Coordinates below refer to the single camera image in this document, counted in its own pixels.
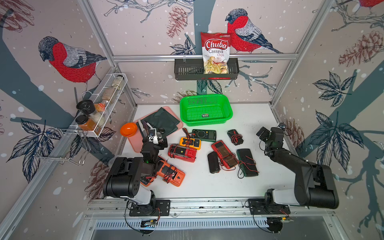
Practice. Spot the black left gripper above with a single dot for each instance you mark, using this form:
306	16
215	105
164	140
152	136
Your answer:
160	144

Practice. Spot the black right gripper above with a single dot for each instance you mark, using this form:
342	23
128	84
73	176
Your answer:
265	133

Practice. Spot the red multimeter with leads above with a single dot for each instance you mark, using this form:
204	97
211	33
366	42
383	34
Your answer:
186	154

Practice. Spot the green-black multimeter with leads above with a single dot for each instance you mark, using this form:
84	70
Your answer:
247	164

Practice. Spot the yellow multimeter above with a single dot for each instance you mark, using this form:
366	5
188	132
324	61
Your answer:
190	143

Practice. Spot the red slim multimeter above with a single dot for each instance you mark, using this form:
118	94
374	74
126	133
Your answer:
226	157

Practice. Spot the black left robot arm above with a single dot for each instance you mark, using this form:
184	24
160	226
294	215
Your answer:
124	177

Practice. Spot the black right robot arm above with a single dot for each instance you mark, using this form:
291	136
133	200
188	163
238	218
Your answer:
314	184

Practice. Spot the large orange multimeter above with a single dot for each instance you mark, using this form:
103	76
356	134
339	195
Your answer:
170	173

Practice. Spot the small black multimeter with leads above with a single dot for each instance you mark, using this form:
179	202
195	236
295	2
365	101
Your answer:
236	138

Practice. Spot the small orange-black multimeter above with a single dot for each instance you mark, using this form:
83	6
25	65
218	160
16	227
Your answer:
147	180

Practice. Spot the dark green multimeter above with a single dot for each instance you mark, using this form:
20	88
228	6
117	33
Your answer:
204	135

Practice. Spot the green plastic basket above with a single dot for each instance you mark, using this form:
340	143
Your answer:
204	110

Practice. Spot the pink cutting board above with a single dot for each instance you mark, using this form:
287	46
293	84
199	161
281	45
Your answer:
136	140

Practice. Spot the dark green cloth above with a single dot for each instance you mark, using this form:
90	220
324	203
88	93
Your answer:
162	119

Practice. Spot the orange plastic bowl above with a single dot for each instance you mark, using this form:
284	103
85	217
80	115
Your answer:
128	130

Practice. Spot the black rectangular case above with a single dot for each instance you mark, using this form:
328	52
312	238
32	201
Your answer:
213	162

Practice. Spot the black-lid spice jar front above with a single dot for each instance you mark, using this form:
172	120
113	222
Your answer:
85	123

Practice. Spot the black-lid spice jar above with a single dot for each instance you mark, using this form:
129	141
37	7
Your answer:
87	107
85	123

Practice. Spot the black-lid spice jar rear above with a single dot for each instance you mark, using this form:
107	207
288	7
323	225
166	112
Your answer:
87	107

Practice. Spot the Chuba cassava chips bag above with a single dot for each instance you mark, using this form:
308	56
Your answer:
216	52

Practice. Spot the white wire spice rack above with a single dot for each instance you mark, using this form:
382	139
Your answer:
105	101

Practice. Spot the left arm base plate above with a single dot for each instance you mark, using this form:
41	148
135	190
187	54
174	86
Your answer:
157	208

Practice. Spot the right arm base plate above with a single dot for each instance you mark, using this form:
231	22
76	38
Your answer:
260	207

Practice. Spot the black wall-mounted basket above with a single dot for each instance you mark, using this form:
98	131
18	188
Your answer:
195	69

